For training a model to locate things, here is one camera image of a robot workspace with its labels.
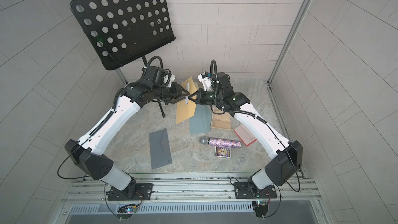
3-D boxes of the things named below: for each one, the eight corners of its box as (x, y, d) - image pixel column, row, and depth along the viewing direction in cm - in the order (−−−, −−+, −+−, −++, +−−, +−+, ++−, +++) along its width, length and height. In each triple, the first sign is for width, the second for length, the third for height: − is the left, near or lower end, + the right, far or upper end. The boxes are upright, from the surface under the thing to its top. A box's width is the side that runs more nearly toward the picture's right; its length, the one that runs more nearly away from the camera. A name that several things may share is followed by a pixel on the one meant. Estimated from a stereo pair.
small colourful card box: (214, 157, 83) (215, 156, 81) (214, 147, 87) (214, 145, 85) (231, 157, 83) (231, 156, 81) (230, 147, 87) (230, 146, 85)
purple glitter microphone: (199, 145, 88) (199, 142, 84) (200, 138, 90) (200, 135, 87) (240, 150, 86) (241, 147, 83) (239, 143, 88) (241, 140, 85)
